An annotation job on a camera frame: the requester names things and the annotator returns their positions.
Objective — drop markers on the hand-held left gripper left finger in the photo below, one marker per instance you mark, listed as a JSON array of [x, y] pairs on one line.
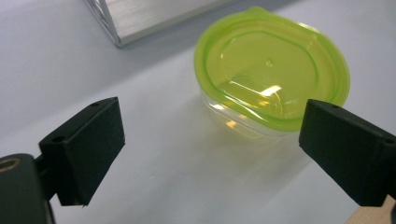
[[87, 149]]

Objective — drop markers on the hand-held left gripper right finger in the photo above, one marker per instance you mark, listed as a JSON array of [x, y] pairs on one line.
[[348, 149]]

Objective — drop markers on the round green-lidded plastic container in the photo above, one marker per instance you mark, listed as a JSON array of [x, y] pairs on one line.
[[267, 68]]

